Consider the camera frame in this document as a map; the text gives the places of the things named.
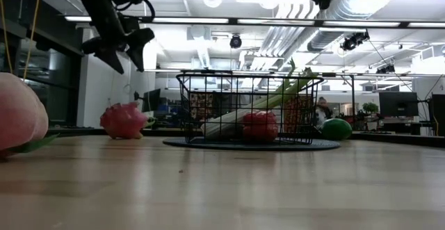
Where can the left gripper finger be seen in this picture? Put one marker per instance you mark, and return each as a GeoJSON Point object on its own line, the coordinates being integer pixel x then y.
{"type": "Point", "coordinates": [102, 47]}
{"type": "Point", "coordinates": [140, 42]}

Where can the pink dragon fruit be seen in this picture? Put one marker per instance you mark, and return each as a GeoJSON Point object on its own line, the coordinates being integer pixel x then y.
{"type": "Point", "coordinates": [123, 122]}

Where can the pink peach with leaf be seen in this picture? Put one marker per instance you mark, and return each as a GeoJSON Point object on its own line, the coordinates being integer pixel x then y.
{"type": "Point", "coordinates": [17, 112]}

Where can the white and green leek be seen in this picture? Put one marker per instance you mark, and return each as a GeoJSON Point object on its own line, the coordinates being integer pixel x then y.
{"type": "Point", "coordinates": [243, 113]}

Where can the green lime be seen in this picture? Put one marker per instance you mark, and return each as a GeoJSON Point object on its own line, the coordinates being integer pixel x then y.
{"type": "Point", "coordinates": [336, 130]}

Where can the red bell pepper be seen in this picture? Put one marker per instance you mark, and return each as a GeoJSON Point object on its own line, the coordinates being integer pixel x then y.
{"type": "Point", "coordinates": [260, 127]}

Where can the black computer monitor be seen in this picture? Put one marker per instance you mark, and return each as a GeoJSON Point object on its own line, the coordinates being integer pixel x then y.
{"type": "Point", "coordinates": [438, 113]}
{"type": "Point", "coordinates": [398, 104]}
{"type": "Point", "coordinates": [152, 100]}

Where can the orange patterned board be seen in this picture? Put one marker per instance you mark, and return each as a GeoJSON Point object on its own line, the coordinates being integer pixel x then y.
{"type": "Point", "coordinates": [201, 106]}
{"type": "Point", "coordinates": [295, 113]}

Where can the overhead light bar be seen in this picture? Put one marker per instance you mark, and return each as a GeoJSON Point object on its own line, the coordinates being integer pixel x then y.
{"type": "Point", "coordinates": [233, 21]}

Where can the person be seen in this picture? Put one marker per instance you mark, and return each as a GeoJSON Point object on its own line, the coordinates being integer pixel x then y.
{"type": "Point", "coordinates": [323, 110]}

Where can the green potted plant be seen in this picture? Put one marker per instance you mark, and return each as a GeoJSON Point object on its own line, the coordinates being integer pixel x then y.
{"type": "Point", "coordinates": [370, 107]}

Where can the silver ceiling duct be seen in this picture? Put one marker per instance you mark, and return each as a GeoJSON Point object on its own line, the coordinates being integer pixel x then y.
{"type": "Point", "coordinates": [330, 40]}

